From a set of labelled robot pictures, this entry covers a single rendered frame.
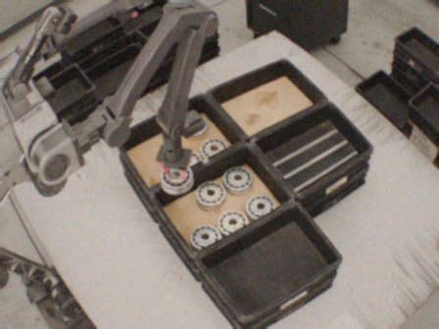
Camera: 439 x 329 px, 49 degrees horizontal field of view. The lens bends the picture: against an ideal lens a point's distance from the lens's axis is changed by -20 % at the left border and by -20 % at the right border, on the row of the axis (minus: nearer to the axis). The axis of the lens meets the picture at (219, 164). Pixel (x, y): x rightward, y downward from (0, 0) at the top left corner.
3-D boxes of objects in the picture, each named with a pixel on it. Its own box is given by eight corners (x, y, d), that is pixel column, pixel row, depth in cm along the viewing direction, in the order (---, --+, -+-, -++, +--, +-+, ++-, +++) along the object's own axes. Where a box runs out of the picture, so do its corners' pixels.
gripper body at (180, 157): (162, 148, 184) (159, 131, 178) (193, 153, 182) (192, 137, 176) (155, 164, 180) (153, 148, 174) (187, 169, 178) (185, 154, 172)
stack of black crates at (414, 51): (446, 105, 327) (458, 59, 291) (426, 124, 316) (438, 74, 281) (408, 71, 347) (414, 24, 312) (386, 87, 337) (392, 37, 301)
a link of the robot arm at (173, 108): (181, 1, 141) (205, 18, 136) (198, -1, 144) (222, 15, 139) (151, 119, 170) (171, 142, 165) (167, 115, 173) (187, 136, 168)
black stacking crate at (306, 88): (248, 161, 219) (247, 141, 210) (206, 112, 235) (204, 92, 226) (327, 118, 231) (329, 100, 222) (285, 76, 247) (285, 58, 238)
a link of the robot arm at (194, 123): (156, 110, 167) (172, 127, 163) (188, 91, 172) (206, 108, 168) (159, 136, 177) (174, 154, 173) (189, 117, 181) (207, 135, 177)
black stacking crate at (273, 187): (196, 272, 191) (193, 257, 182) (153, 211, 207) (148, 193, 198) (293, 218, 203) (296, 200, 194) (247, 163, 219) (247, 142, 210)
